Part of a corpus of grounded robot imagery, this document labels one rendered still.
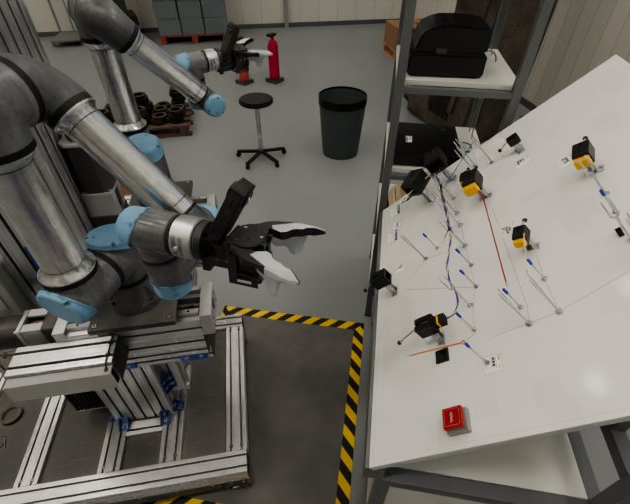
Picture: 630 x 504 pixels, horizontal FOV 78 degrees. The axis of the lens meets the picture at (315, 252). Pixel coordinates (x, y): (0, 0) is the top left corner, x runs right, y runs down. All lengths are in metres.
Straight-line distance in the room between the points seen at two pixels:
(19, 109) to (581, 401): 1.14
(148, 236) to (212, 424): 1.41
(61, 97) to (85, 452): 1.62
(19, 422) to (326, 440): 1.43
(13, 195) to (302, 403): 1.73
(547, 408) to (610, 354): 0.16
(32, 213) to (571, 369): 1.10
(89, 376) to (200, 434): 0.89
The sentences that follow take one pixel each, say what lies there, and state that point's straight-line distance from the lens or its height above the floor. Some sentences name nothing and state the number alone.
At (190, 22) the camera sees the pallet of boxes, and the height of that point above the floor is 0.35.
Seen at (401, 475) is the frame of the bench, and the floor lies 0.80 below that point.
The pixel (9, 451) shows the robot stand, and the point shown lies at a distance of 2.33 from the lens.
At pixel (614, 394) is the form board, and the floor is 1.31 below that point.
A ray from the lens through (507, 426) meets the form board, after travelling 1.01.
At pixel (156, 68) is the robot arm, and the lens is 1.41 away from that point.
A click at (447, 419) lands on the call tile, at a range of 1.05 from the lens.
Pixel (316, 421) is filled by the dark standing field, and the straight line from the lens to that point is 2.19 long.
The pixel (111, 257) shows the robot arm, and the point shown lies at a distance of 1.04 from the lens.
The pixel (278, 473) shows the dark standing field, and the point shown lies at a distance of 2.11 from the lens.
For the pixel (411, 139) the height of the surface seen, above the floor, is 1.13.
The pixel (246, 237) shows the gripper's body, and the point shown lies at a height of 1.59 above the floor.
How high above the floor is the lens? 1.99
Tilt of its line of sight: 42 degrees down
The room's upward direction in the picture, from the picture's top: straight up
